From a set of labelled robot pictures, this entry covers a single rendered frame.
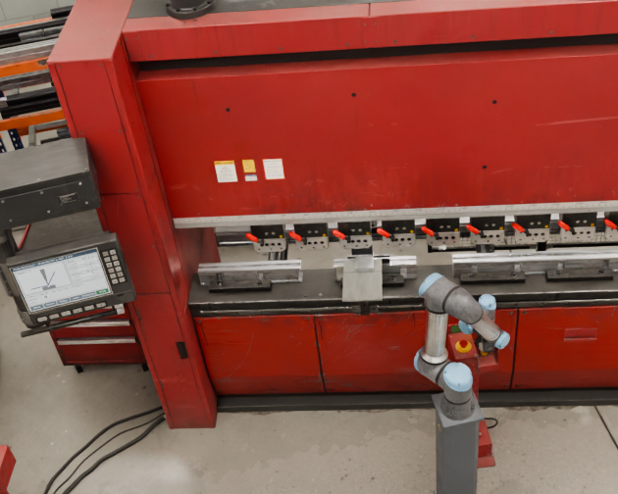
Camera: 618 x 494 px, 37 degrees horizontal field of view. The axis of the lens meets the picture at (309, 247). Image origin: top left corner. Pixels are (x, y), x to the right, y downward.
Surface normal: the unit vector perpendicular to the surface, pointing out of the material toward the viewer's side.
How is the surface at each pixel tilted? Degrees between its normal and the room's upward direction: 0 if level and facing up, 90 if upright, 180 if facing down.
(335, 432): 0
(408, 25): 90
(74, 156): 0
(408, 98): 90
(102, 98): 90
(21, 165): 0
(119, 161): 90
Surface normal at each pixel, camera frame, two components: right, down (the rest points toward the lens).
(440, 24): -0.05, 0.69
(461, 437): 0.20, 0.65
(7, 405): -0.10, -0.73
